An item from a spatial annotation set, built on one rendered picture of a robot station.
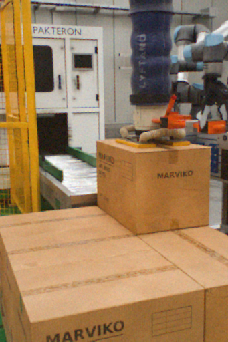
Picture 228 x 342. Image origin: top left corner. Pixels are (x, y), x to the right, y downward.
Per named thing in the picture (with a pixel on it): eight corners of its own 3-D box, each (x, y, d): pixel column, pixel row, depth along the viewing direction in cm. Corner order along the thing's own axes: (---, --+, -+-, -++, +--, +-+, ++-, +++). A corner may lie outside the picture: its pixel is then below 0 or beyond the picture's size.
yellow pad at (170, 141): (145, 140, 247) (145, 131, 246) (161, 139, 250) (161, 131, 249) (172, 146, 215) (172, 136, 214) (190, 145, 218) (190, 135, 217)
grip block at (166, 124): (159, 127, 207) (159, 115, 206) (177, 127, 210) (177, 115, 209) (166, 129, 199) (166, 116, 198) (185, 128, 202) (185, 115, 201)
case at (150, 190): (97, 205, 257) (95, 140, 250) (156, 198, 271) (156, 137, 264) (136, 235, 202) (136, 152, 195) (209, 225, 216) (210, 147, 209)
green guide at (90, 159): (67, 152, 493) (66, 145, 491) (75, 152, 496) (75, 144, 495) (115, 176, 345) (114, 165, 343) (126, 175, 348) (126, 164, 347)
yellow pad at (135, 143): (115, 141, 240) (115, 133, 240) (131, 141, 244) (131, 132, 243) (138, 148, 209) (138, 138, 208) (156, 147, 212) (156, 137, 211)
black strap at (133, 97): (123, 101, 232) (123, 94, 232) (162, 101, 240) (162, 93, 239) (139, 102, 211) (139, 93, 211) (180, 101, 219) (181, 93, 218)
